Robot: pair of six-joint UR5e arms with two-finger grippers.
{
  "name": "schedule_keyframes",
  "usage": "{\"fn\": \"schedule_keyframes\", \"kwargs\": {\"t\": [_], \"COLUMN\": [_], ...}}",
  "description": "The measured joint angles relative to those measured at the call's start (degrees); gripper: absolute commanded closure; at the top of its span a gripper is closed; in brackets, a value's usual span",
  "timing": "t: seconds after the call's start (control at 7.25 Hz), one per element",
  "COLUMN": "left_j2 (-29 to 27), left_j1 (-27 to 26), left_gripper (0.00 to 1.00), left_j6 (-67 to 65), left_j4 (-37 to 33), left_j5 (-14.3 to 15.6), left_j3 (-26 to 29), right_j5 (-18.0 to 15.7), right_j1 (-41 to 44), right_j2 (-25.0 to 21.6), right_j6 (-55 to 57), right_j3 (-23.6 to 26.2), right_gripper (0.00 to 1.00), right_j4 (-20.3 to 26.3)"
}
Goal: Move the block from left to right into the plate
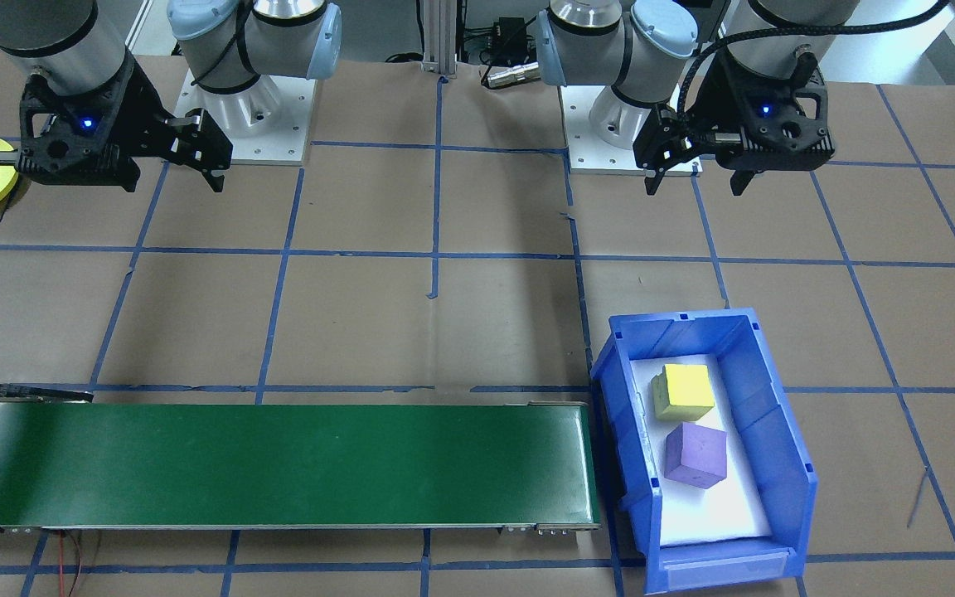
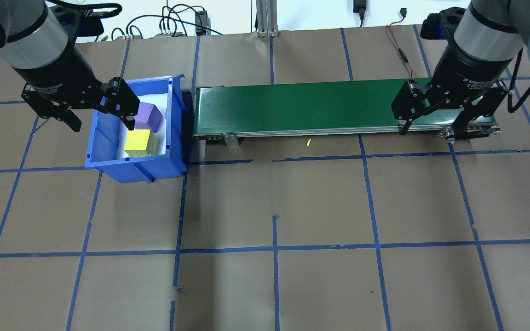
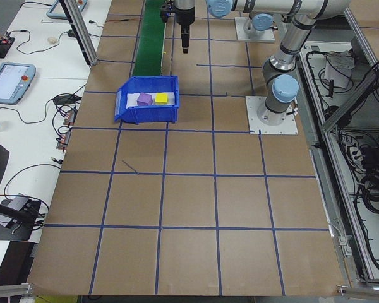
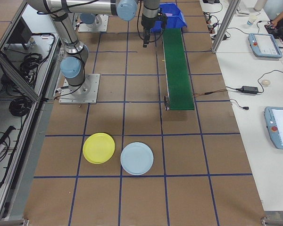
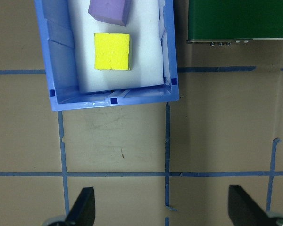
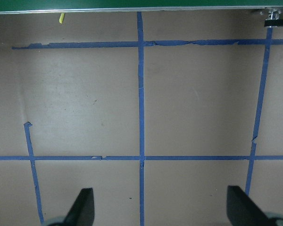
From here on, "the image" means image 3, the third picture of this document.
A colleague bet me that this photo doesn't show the grey metal corner bracket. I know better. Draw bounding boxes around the grey metal corner bracket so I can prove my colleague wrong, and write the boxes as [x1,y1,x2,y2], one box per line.
[334,235,354,259]

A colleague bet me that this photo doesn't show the crumpled grey bag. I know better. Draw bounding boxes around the crumpled grey bag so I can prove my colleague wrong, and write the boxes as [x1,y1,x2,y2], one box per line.
[327,50,357,73]

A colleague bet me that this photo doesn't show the white foam pad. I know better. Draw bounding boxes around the white foam pad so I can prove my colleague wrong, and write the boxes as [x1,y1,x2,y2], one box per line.
[126,92,177,108]

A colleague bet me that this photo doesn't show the light blue teach pendant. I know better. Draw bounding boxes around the light blue teach pendant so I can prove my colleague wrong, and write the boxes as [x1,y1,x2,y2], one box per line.
[0,62,37,105]
[46,0,90,20]

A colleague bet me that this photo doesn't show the green conveyor belt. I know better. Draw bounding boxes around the green conveyor belt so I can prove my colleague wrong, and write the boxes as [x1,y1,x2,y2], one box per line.
[131,0,167,77]

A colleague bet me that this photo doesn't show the aluminium profile bar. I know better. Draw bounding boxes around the aluminium profile bar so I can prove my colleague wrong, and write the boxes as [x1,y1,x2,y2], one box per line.
[336,283,379,297]
[0,283,35,297]

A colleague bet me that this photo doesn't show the black cable bundle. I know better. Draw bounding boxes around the black cable bundle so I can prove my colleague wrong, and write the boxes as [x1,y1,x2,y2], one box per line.
[353,167,379,215]

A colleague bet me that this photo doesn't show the small grey box device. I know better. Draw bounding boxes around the small grey box device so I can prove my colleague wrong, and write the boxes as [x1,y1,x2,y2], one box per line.
[6,194,30,211]

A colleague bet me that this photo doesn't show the V-shaped metal bar frame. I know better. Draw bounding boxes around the V-shaped metal bar frame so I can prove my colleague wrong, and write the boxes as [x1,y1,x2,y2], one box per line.
[298,6,379,287]

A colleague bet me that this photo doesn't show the diagonal aluminium strut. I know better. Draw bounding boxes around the diagonal aluminium strut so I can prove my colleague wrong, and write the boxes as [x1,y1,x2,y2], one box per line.
[321,58,379,133]

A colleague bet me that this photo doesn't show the blue plastic storage bin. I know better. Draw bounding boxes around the blue plastic storage bin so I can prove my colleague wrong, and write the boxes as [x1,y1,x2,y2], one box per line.
[113,74,180,124]

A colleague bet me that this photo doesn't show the black device with red button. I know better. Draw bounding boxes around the black device with red button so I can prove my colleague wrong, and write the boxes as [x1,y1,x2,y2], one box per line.
[0,36,16,59]

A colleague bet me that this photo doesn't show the small circuit board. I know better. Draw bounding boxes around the small circuit board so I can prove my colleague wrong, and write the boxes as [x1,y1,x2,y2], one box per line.
[64,109,78,126]
[56,129,73,152]

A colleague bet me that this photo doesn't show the white square base plate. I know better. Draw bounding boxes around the white square base plate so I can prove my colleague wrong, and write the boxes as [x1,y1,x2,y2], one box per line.
[234,16,276,42]
[245,95,299,136]

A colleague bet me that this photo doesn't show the black stand bar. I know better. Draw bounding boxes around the black stand bar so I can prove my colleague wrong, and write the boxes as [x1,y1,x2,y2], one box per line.
[0,199,35,223]

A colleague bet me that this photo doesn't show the black stand base plate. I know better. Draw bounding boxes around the black stand base plate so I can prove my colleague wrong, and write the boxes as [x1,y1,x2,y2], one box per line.
[0,201,42,242]

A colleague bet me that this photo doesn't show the black power brick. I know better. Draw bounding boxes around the black power brick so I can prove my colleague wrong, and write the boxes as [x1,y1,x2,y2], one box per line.
[361,146,379,165]

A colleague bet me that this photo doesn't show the purple cube block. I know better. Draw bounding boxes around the purple cube block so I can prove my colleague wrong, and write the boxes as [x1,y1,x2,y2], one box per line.
[136,92,153,107]

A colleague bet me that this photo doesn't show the white container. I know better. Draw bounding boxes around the white container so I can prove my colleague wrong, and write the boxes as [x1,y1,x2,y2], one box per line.
[323,58,351,89]

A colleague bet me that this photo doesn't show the aluminium profile post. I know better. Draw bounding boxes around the aluminium profile post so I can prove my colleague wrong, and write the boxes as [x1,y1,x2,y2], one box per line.
[59,0,99,66]

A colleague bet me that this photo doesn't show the white power strip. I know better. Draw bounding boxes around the white power strip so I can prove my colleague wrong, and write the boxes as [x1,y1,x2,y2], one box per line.
[340,134,367,171]

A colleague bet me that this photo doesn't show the black power adapter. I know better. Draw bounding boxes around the black power adapter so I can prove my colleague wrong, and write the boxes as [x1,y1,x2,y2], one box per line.
[52,95,82,105]

